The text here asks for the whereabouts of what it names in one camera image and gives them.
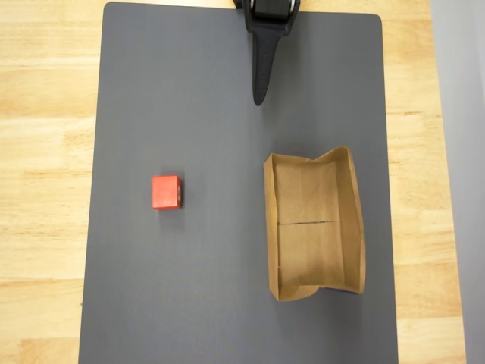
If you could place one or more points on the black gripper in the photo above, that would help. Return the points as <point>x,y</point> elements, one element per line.
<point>268,20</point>

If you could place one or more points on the red cube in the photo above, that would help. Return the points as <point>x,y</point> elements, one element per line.
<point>164,191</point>

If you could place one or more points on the grey mat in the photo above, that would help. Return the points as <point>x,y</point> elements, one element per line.
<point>212,265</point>

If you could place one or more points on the brown paper bag tray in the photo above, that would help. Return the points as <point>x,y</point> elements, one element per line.
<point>308,246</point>

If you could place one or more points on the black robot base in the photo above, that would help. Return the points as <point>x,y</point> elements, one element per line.
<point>238,4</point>

